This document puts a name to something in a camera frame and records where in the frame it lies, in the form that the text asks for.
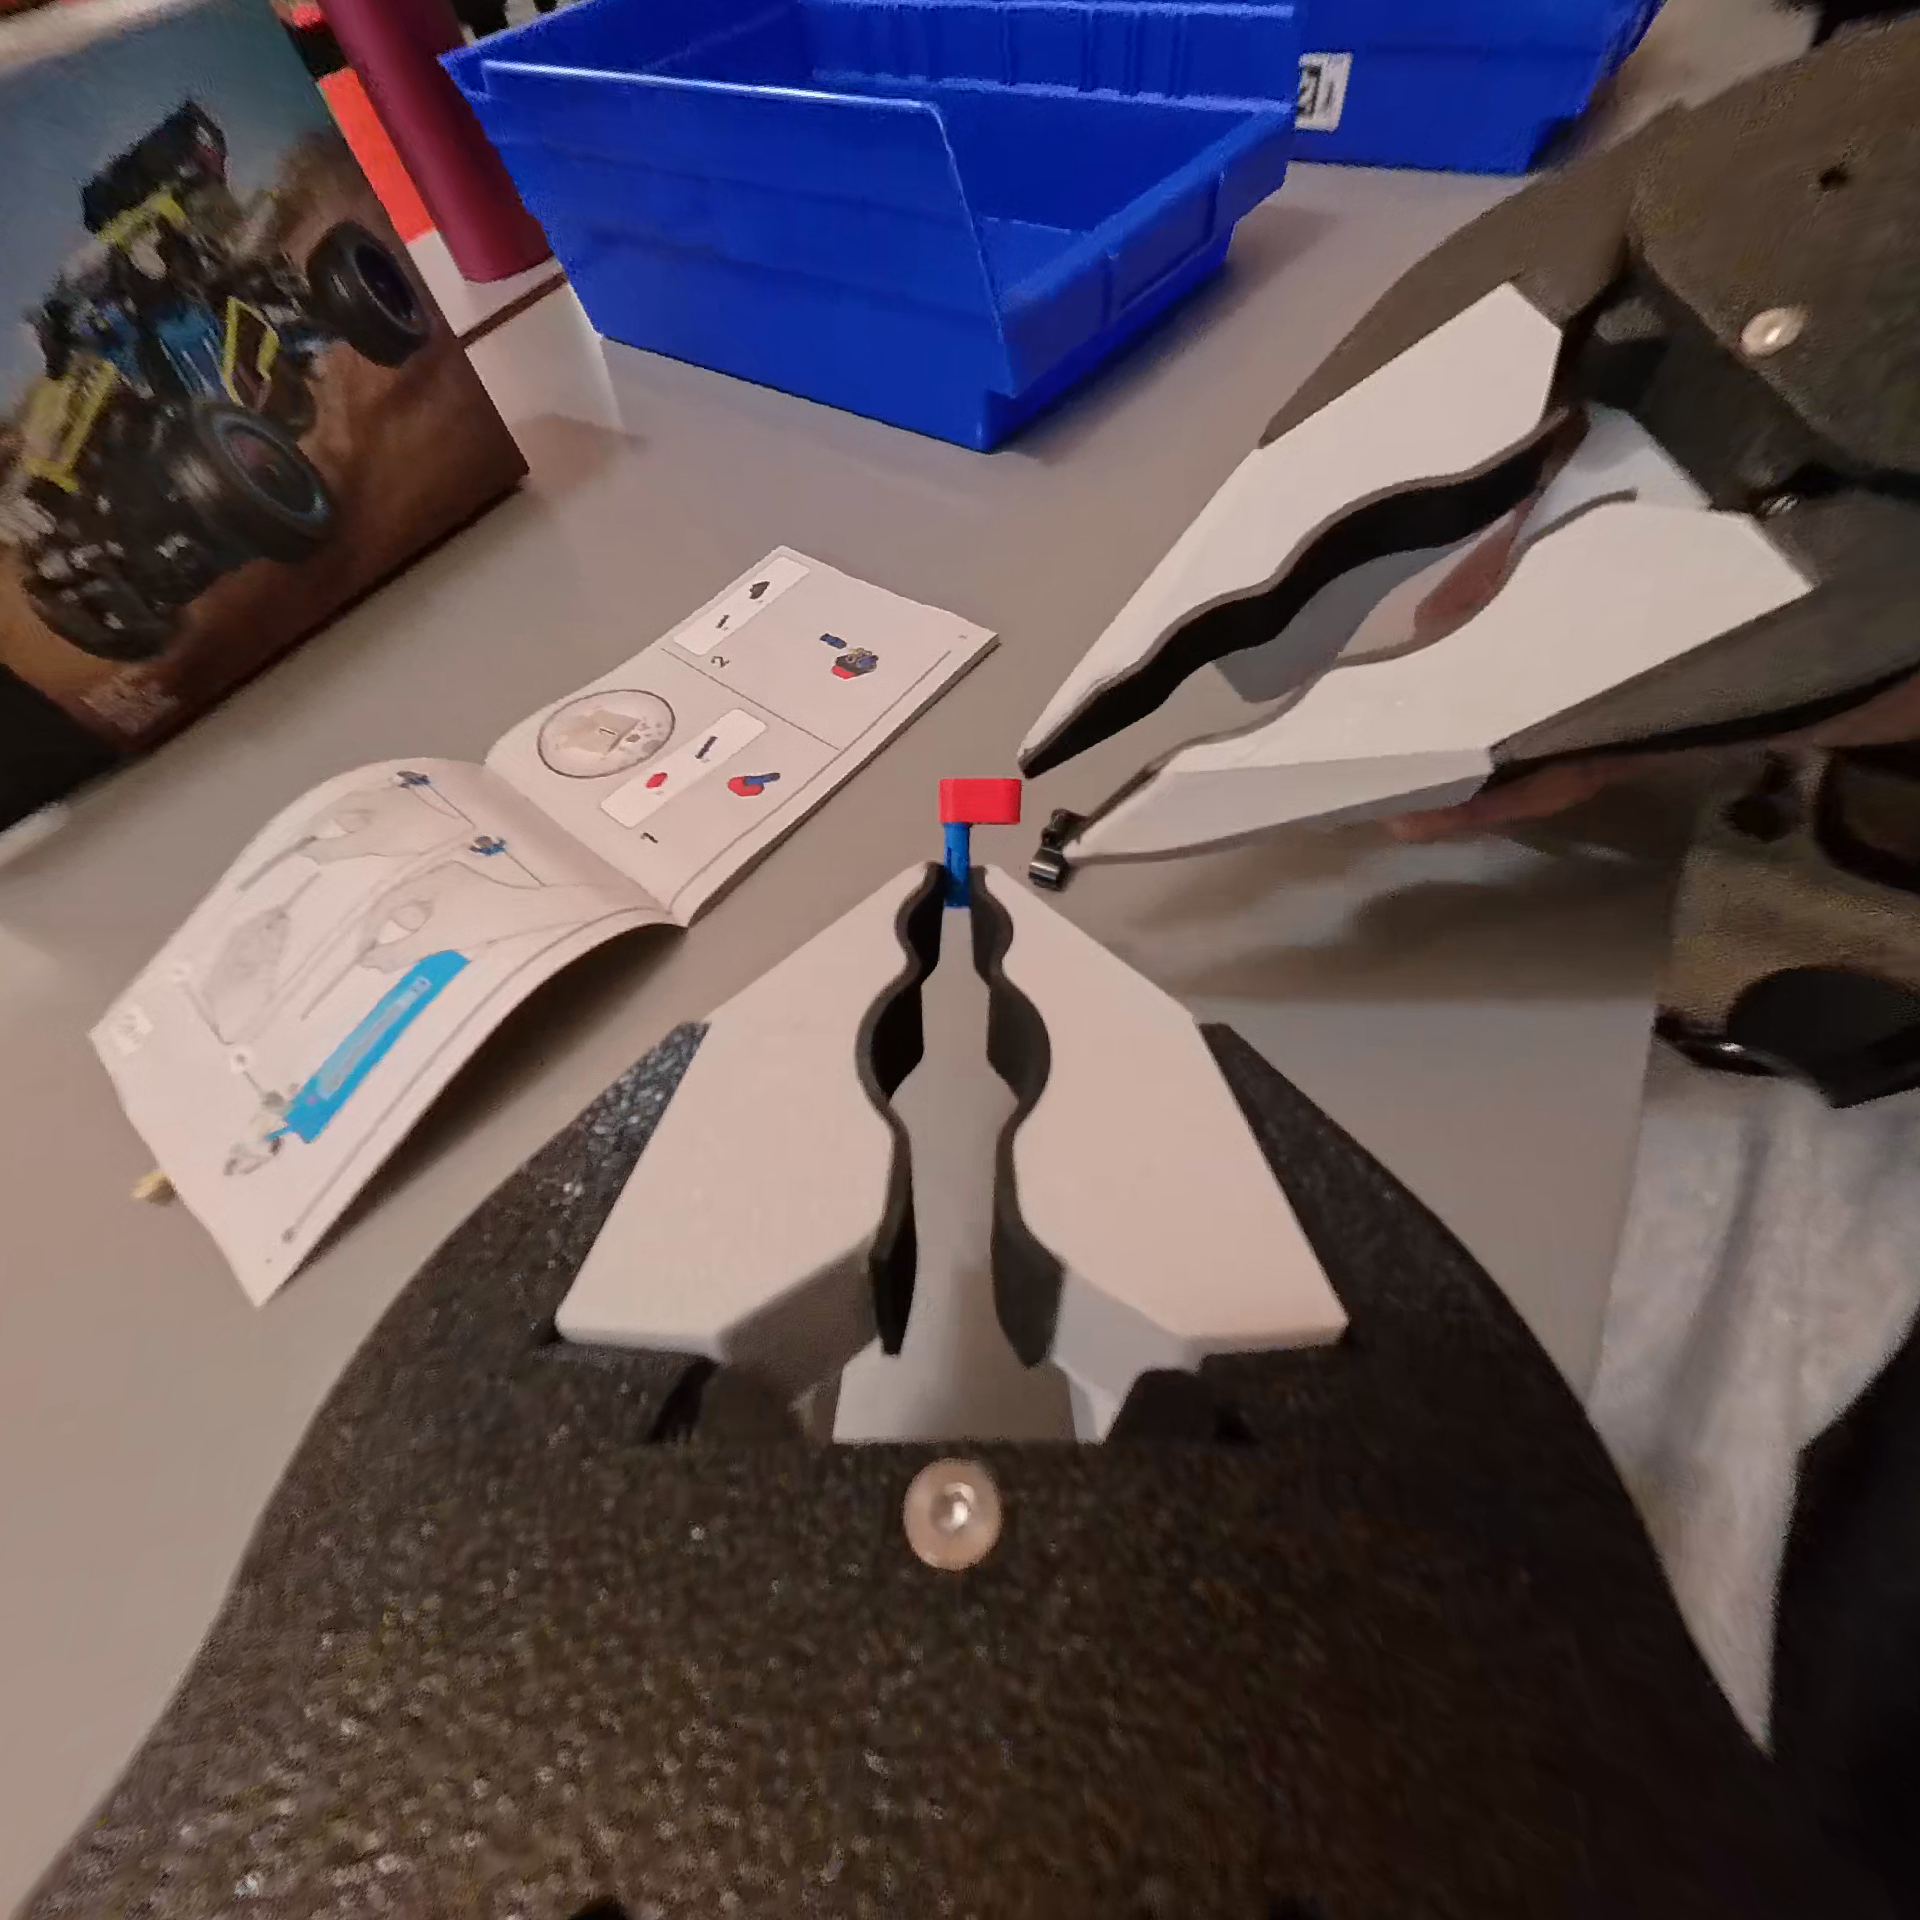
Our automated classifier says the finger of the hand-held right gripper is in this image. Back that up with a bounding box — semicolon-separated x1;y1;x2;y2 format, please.
1014;282;1589;780
1082;492;1820;865

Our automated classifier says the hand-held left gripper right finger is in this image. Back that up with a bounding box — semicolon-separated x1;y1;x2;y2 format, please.
968;868;1352;1439

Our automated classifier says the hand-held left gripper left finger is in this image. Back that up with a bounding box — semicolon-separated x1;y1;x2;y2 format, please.
554;861;946;1439

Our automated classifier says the lego set box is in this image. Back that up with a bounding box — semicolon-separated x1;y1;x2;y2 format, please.
0;0;528;758

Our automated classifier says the person's right hand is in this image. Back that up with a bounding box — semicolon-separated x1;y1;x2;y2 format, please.
1386;754;1677;845

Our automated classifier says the blue storage bin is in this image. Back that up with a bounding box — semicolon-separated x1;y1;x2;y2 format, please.
1292;0;1666;172
440;0;1297;452

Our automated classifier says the open instruction booklet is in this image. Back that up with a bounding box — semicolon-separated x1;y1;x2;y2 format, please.
87;550;999;1307

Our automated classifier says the maroon cylinder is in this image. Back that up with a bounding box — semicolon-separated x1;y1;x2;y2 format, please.
315;0;549;289

